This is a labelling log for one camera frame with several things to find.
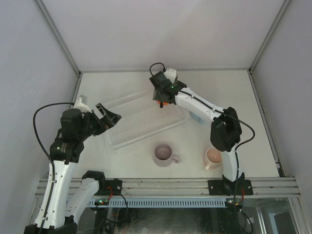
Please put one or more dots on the light blue mug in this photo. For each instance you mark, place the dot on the light blue mug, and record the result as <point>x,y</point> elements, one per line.
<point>197,118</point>

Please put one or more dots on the blue slotted cable duct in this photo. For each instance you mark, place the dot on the blue slotted cable duct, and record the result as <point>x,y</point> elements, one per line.
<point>178,202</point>

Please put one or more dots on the pink mug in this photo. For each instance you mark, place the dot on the pink mug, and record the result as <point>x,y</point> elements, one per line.
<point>212,158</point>

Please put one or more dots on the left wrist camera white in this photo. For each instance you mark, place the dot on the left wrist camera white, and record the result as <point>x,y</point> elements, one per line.
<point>81,104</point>

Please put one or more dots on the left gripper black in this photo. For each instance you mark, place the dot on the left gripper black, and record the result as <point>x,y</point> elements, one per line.
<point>98,121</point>

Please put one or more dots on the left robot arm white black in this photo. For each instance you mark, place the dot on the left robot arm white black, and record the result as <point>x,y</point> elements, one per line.
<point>58,215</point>

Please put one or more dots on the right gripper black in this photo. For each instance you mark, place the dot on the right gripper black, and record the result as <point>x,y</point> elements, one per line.
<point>160,96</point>

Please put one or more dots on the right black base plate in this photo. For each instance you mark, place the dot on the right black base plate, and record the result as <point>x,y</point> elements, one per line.
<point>222,187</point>

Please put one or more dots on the lilac mug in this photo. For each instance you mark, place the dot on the lilac mug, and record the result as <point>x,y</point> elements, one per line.
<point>164,156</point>

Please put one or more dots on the white wire dish rack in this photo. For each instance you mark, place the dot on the white wire dish rack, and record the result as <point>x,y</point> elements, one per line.
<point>141,119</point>

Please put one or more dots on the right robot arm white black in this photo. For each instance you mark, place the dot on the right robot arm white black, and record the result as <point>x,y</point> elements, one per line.
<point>225,126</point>

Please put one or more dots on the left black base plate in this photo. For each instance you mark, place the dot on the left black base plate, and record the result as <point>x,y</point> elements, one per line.
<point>113,185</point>

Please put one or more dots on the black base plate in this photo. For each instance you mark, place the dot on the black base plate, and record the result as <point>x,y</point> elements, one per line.
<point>222,187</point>
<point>113,185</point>

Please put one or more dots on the orange mug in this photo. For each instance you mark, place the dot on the orange mug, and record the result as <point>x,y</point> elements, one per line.
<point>162,104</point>

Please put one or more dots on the aluminium front frame rail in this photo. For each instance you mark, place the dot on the aluminium front frame rail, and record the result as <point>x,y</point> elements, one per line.
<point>265,187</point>

